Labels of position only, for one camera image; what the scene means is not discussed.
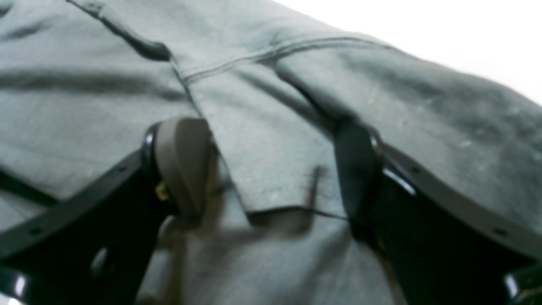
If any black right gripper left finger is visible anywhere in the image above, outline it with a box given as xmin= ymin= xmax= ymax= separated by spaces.
xmin=0 ymin=118 xmax=212 ymax=305

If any dark grey t-shirt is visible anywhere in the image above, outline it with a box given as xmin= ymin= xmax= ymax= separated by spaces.
xmin=1 ymin=0 xmax=541 ymax=305

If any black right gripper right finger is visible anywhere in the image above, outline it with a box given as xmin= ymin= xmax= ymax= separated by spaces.
xmin=335 ymin=120 xmax=541 ymax=305

